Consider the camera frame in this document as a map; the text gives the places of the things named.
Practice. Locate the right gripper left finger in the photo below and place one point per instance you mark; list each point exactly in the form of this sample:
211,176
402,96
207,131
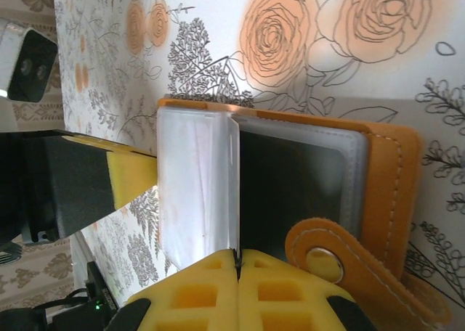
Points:
196,294

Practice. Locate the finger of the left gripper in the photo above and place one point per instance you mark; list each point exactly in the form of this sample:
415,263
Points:
83,186

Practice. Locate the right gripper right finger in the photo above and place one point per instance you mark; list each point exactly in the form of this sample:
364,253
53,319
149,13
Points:
276,298

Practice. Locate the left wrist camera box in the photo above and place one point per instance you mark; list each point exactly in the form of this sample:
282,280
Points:
31,69

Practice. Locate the floral patterned table cover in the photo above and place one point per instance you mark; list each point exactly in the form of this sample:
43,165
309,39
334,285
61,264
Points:
203,4

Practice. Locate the black credit card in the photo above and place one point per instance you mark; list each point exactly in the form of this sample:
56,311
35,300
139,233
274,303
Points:
290,200

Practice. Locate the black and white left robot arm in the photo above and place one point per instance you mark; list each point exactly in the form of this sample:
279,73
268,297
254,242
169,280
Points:
98,316

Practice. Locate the orange leather card holder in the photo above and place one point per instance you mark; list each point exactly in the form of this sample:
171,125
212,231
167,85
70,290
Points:
392,157

